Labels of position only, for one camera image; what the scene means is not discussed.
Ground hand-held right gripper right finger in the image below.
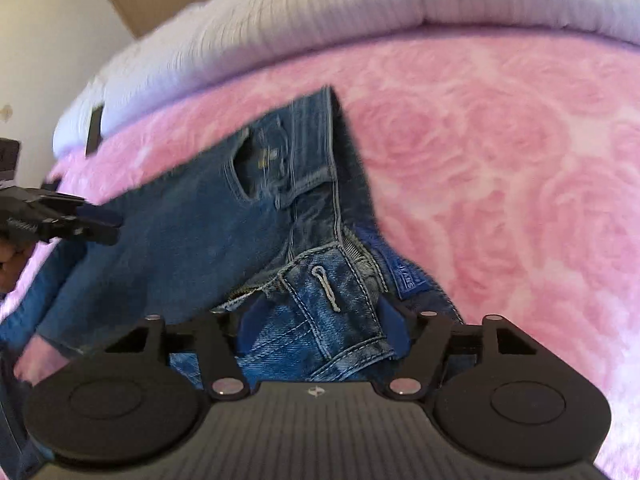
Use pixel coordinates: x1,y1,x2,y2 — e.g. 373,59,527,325
377,296,539,401

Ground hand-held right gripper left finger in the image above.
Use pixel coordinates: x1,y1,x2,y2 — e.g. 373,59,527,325
102,300,271,402

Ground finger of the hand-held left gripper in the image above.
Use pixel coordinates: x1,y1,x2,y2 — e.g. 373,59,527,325
75,204,125,230
62,222,120,247

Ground blue denim jeans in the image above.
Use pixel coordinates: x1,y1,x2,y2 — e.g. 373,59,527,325
0,85,467,387

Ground person's left hand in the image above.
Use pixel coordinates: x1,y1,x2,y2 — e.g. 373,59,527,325
0,244,30,294

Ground black smartphone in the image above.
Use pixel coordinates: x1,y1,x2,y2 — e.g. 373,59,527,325
85,104,105,157

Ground pink rose blanket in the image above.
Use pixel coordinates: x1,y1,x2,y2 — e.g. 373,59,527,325
0,35,640,480

